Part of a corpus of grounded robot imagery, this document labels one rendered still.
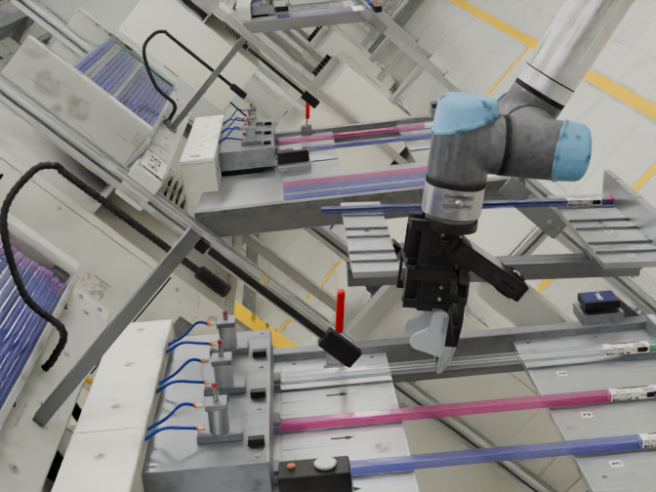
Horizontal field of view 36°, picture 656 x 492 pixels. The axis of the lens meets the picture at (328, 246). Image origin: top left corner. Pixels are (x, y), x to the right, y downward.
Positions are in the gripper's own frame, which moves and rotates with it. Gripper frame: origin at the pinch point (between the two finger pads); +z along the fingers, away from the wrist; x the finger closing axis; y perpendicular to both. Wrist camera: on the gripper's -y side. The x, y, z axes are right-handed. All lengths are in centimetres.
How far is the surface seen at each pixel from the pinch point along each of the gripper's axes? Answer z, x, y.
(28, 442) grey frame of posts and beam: 1, 26, 48
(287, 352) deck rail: 4.3, -8.1, 20.5
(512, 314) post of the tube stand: 5.0, -30.7, -17.1
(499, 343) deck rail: 0.3, -8.0, -9.2
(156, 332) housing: 0.5, -3.6, 38.3
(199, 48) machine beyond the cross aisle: 26, -440, 63
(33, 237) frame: -9, -9, 56
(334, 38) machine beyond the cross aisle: 32, -585, -21
